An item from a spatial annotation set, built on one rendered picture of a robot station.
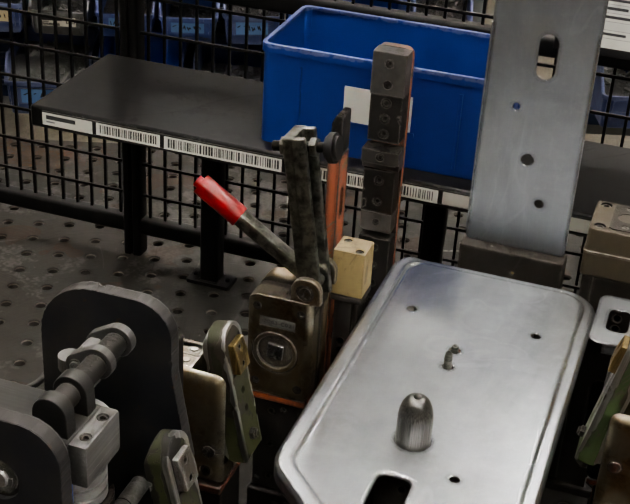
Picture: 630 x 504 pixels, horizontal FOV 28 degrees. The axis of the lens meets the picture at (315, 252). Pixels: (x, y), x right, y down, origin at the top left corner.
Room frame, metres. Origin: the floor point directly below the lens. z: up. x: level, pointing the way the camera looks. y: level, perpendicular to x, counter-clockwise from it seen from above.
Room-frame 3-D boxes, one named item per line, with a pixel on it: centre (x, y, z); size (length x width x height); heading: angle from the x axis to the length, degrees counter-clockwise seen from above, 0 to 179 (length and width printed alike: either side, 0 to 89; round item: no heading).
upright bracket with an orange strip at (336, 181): (1.15, -0.02, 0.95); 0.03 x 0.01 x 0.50; 162
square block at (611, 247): (1.23, -0.34, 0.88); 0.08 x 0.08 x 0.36; 72
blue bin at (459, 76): (1.48, -0.09, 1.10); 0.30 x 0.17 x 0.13; 73
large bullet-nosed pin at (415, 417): (0.89, -0.10, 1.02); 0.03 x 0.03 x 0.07
